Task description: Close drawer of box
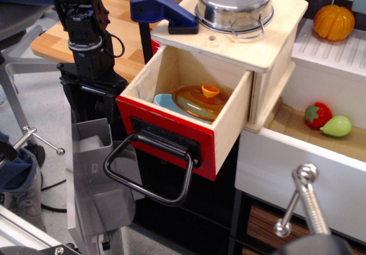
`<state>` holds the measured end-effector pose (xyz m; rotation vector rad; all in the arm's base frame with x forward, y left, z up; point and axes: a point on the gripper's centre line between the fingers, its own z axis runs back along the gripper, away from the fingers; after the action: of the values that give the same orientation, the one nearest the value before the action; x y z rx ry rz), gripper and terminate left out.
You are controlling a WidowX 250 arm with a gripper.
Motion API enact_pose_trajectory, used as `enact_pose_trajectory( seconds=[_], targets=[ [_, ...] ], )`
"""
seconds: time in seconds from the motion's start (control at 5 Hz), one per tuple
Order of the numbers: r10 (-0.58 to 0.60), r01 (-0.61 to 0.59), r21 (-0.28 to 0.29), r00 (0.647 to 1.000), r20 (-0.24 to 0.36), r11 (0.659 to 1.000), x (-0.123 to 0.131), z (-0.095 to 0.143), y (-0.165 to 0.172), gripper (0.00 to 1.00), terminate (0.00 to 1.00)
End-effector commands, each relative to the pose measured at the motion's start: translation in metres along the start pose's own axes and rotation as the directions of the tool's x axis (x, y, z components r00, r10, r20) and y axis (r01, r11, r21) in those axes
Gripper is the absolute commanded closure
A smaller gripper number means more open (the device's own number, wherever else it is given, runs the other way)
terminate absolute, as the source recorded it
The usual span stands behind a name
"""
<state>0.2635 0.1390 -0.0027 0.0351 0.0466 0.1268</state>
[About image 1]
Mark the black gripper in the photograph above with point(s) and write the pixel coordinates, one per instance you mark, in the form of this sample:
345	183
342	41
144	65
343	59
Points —
92	99

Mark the red-fronted wooden drawer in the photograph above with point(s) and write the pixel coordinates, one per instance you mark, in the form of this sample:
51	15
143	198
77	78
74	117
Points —
164	74

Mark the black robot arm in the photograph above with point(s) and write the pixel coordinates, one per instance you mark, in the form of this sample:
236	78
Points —
86	21

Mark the plywood box cabinet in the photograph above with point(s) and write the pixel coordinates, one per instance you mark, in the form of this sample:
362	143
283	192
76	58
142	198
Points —
267	56

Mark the wooden table board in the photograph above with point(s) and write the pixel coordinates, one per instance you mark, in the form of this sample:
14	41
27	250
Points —
52	45

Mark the silver clamp screw left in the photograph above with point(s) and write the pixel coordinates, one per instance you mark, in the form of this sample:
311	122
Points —
28	133

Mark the silver clamp screw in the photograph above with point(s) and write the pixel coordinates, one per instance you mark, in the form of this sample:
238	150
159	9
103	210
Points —
28	133
303	177

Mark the light blue bowl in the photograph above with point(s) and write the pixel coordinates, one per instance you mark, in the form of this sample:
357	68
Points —
166	101

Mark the blue bar clamp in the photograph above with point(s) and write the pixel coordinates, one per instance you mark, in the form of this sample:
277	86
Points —
145	12

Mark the blue jeans leg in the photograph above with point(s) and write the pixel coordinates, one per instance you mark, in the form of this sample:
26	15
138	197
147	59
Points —
19	175

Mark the orange transparent pot lid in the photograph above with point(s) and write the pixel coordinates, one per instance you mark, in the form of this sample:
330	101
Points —
204	102

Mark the stainless steel pot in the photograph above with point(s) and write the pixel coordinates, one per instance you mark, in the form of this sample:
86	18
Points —
246	19

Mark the white toy sink unit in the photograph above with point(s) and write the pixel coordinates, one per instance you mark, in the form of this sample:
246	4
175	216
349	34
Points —
328	72

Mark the red plastic strawberry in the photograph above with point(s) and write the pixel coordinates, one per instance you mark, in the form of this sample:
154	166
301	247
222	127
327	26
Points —
317	115

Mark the silver clamp screw right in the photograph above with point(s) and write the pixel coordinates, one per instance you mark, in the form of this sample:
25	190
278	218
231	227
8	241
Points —
303	177

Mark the green plastic pear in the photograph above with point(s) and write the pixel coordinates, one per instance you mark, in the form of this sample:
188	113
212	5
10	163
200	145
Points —
338	126

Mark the orange plastic pumpkin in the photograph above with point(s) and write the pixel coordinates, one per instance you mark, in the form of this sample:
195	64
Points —
334	22

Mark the grey metal bracket stand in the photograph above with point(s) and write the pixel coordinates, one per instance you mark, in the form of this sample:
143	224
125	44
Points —
97	206

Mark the black metal drawer handle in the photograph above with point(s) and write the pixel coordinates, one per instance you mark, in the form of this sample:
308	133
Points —
151	167

